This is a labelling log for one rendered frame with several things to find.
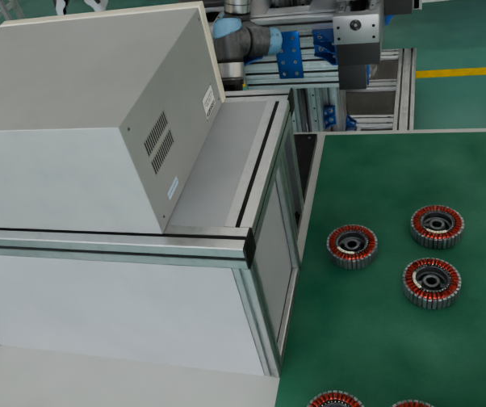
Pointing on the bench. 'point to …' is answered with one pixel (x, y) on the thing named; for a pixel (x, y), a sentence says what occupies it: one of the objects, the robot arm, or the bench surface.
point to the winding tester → (91, 118)
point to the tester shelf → (188, 199)
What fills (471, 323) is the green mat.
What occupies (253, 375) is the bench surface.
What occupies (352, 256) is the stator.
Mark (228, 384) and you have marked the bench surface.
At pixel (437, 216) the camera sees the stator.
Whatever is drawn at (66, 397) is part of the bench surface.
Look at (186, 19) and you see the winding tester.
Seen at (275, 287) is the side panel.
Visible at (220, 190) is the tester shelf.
